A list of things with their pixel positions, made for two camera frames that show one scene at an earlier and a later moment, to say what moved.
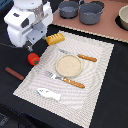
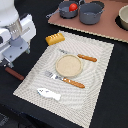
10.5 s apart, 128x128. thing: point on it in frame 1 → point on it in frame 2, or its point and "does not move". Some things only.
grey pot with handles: x=90 y=12 does not move
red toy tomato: x=33 y=58 → x=73 y=7
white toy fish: x=48 y=94 does not move
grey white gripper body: x=28 y=27 → x=15 y=39
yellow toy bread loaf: x=54 y=38 does not move
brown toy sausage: x=12 y=72 does not move
